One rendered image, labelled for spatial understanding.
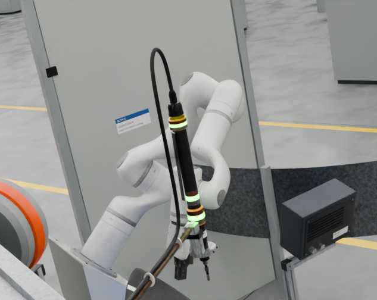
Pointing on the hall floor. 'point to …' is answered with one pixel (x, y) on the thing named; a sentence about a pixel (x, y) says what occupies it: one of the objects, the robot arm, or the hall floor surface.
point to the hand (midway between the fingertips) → (180, 272)
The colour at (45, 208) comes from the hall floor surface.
